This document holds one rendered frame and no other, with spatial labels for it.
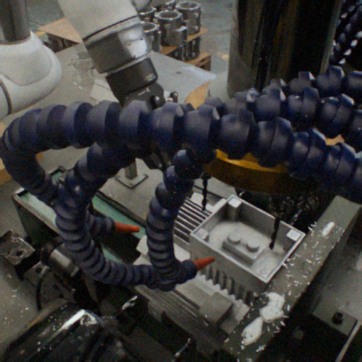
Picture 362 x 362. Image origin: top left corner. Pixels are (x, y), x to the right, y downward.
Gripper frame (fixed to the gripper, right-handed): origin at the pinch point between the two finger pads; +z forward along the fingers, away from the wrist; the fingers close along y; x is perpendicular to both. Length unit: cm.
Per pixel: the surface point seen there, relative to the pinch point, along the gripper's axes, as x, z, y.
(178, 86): 64, -2, 67
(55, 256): 10.5, 1.6, -21.0
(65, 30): 244, -53, 146
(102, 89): 34.6, -16.0, 16.6
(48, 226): 30.1, 3.2, -13.1
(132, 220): 20.4, 9.7, -0.2
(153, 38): 156, -21, 149
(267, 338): -25.1, 9.6, -17.2
